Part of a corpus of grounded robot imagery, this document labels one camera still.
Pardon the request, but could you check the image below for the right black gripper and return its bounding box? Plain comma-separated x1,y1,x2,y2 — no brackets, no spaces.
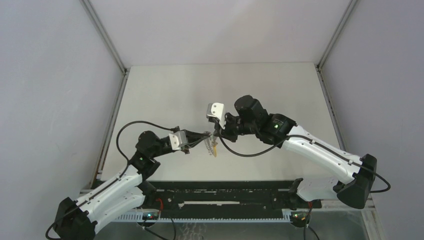
213,113,258,144

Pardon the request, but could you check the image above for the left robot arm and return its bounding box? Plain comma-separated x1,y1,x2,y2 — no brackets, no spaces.
47,130,211,240

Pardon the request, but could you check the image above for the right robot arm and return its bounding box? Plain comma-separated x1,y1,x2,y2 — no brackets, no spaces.
207,95,377,209

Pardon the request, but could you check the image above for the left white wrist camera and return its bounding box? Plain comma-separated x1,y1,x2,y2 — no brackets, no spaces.
169,130,183,151

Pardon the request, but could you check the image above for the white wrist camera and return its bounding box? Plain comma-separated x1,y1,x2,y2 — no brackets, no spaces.
169,130,183,151
206,102,227,129

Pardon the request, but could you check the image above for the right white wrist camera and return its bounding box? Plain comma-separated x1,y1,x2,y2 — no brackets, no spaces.
206,102,227,129

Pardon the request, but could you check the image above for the right black camera cable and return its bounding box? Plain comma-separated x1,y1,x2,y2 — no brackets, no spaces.
211,120,392,194

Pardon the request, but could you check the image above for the black camera cable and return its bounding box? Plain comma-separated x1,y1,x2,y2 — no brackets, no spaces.
211,120,392,194
44,120,180,240

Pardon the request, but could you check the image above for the left black camera cable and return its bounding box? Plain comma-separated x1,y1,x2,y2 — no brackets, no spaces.
44,120,180,240

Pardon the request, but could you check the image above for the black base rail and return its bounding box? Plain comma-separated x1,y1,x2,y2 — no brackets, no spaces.
142,180,322,221

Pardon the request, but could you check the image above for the right aluminium frame post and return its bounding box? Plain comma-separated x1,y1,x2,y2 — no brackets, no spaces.
315,0,361,150

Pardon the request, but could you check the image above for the aluminium frame post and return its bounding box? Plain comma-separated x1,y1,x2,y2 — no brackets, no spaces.
315,0,361,150
80,0,128,186

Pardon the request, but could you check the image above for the left aluminium frame post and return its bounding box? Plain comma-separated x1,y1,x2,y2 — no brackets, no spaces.
80,0,128,186

